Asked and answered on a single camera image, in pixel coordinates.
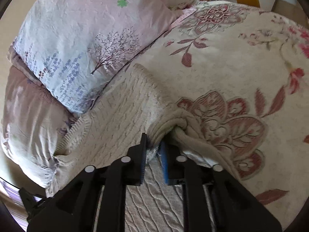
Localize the beige cable knit sweater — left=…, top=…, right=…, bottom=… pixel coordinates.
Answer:
left=46, top=64, right=238, bottom=231

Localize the floral cream bedspread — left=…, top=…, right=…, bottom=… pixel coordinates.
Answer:
left=135, top=2, right=308, bottom=228

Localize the pink tree print pillow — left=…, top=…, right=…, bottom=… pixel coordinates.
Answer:
left=13, top=0, right=187, bottom=114

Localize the mauve lower pillow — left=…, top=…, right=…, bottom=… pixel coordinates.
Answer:
left=1, top=46, right=76, bottom=189

